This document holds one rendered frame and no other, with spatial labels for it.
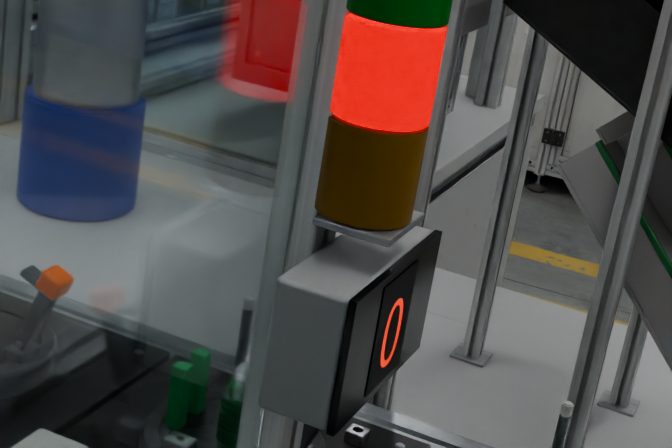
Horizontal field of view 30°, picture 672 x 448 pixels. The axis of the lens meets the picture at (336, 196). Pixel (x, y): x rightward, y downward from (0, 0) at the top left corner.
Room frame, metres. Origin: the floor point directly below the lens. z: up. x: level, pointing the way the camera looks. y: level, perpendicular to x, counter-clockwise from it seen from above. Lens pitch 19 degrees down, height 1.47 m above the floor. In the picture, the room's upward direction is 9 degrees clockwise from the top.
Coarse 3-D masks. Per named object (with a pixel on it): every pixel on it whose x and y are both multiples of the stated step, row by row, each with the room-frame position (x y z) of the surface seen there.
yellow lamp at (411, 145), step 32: (352, 128) 0.57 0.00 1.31; (352, 160) 0.57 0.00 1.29; (384, 160) 0.56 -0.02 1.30; (416, 160) 0.58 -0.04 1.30; (320, 192) 0.58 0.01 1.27; (352, 192) 0.56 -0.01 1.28; (384, 192) 0.57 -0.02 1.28; (416, 192) 0.58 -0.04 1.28; (352, 224) 0.56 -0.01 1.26; (384, 224) 0.57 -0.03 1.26
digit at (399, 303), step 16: (400, 288) 0.58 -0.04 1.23; (384, 304) 0.56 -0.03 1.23; (400, 304) 0.59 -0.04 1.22; (384, 320) 0.57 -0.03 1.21; (400, 320) 0.59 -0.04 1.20; (384, 336) 0.57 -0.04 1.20; (400, 336) 0.60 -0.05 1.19; (384, 352) 0.57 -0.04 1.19; (400, 352) 0.60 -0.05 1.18; (384, 368) 0.58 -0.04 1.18; (368, 384) 0.56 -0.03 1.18
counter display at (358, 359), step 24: (432, 240) 0.62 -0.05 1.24; (408, 264) 0.59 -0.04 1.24; (432, 264) 0.63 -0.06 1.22; (384, 288) 0.56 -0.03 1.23; (360, 312) 0.53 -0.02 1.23; (360, 336) 0.54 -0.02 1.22; (408, 336) 0.61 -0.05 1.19; (360, 360) 0.54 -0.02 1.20; (336, 384) 0.52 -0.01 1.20; (360, 384) 0.55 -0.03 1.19; (336, 408) 0.52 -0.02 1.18; (360, 408) 0.55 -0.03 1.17; (336, 432) 0.53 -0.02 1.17
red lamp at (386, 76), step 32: (352, 32) 0.57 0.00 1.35; (384, 32) 0.56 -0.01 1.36; (416, 32) 0.57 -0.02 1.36; (352, 64) 0.57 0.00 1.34; (384, 64) 0.56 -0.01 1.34; (416, 64) 0.57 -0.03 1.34; (352, 96) 0.57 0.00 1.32; (384, 96) 0.56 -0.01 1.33; (416, 96) 0.57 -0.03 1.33; (384, 128) 0.56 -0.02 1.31; (416, 128) 0.57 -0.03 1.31
